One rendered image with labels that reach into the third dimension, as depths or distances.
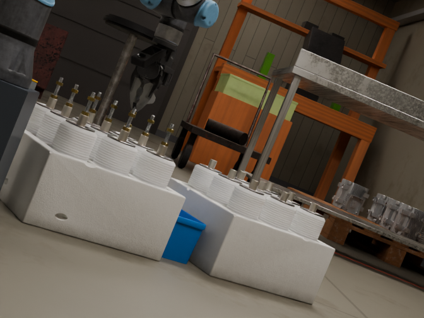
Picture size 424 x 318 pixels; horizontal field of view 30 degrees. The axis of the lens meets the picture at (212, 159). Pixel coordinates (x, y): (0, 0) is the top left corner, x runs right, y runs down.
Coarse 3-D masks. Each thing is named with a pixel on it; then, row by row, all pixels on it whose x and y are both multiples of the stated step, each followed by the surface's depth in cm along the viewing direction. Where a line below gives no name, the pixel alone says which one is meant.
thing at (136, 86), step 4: (136, 80) 224; (140, 80) 224; (132, 84) 225; (136, 84) 224; (140, 84) 224; (132, 88) 224; (136, 88) 224; (140, 88) 225; (132, 92) 224; (136, 92) 224; (140, 92) 227; (132, 96) 224; (136, 96) 224; (132, 100) 224; (132, 104) 224; (132, 108) 225
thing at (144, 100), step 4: (148, 84) 223; (152, 84) 222; (144, 88) 223; (148, 88) 222; (144, 92) 223; (148, 92) 222; (140, 96) 223; (144, 96) 223; (152, 96) 226; (140, 100) 223; (144, 100) 222; (148, 100) 223; (152, 100) 226; (136, 104) 223; (140, 104) 223; (144, 104) 223; (136, 108) 224; (140, 108) 224
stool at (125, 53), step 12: (108, 24) 448; (120, 24) 431; (132, 24) 430; (132, 36) 445; (144, 36) 432; (132, 48) 447; (120, 60) 446; (120, 72) 446; (108, 96) 446; (108, 108) 448; (96, 120) 447
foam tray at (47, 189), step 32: (32, 160) 189; (64, 160) 184; (0, 192) 200; (32, 192) 183; (64, 192) 186; (96, 192) 190; (128, 192) 195; (160, 192) 199; (32, 224) 184; (64, 224) 188; (96, 224) 192; (128, 224) 197; (160, 224) 201; (160, 256) 204
